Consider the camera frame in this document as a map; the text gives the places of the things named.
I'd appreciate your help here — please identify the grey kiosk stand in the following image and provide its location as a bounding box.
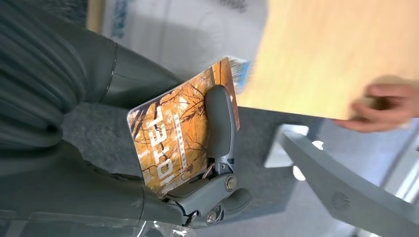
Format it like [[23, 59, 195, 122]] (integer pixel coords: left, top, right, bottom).
[[263, 124, 419, 237]]

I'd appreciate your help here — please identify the white card reader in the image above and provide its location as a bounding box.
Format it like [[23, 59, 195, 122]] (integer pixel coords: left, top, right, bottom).
[[99, 0, 271, 95]]

